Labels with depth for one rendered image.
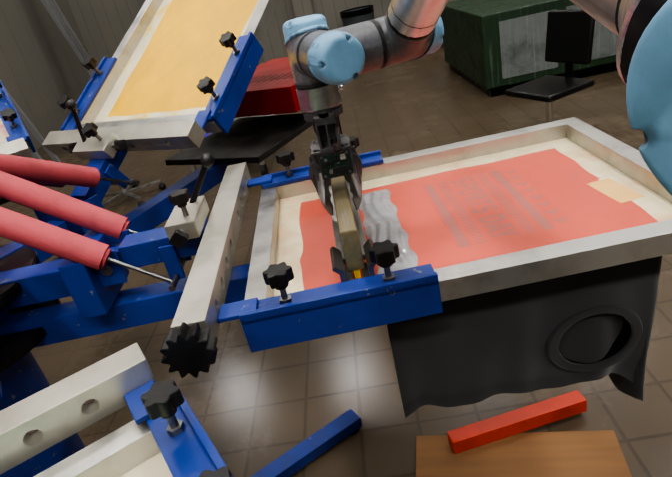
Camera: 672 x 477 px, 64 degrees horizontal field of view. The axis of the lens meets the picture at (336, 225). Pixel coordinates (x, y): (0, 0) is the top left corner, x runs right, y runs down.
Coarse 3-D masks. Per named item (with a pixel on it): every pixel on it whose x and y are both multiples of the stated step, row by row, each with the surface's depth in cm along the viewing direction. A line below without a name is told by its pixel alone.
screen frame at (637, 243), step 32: (544, 128) 129; (576, 128) 124; (384, 160) 131; (416, 160) 130; (448, 160) 130; (608, 160) 112; (640, 160) 103; (288, 192) 131; (256, 224) 113; (256, 256) 100; (512, 256) 82; (544, 256) 81; (576, 256) 80; (608, 256) 80; (640, 256) 81; (256, 288) 89; (448, 288) 81; (480, 288) 81
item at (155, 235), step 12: (204, 228) 104; (132, 240) 105; (144, 240) 104; (156, 240) 103; (168, 240) 103; (192, 240) 104; (120, 252) 104; (132, 252) 104; (144, 252) 104; (156, 252) 104; (180, 252) 104; (192, 252) 105; (132, 264) 105; (144, 264) 105
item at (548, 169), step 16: (512, 160) 124; (528, 160) 122; (544, 160) 121; (560, 160) 119; (432, 176) 125; (448, 176) 123; (464, 176) 122; (528, 176) 115; (544, 176) 113; (560, 176) 112; (576, 176) 110; (592, 176) 109; (368, 192) 125; (400, 192) 121; (416, 192) 119; (304, 208) 124; (320, 208) 122; (400, 208) 114; (416, 208) 112; (432, 208) 110; (304, 224) 116; (320, 224) 114; (304, 240) 109
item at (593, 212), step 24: (552, 192) 106; (576, 192) 104; (600, 192) 102; (432, 216) 107; (576, 216) 96; (600, 216) 94; (624, 216) 93; (648, 216) 91; (312, 240) 109; (408, 240) 101; (432, 240) 99; (504, 240) 94; (528, 240) 92; (552, 240) 91; (312, 264) 100; (432, 264) 91
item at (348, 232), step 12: (336, 180) 106; (336, 192) 101; (348, 192) 101; (336, 204) 96; (348, 204) 95; (336, 216) 93; (348, 216) 90; (348, 228) 86; (348, 240) 86; (348, 252) 87; (360, 252) 87; (348, 264) 88; (360, 264) 88
